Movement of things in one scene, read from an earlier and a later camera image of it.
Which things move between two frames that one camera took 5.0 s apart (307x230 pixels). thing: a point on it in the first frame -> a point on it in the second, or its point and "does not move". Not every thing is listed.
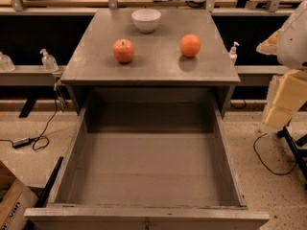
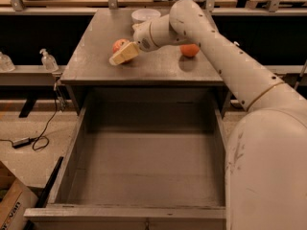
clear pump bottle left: x=49 y=62 does not move
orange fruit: x=190 y=45 does not move
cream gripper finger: x=269 y=46 -> x=136 y=26
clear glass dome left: x=6 y=63 does not move
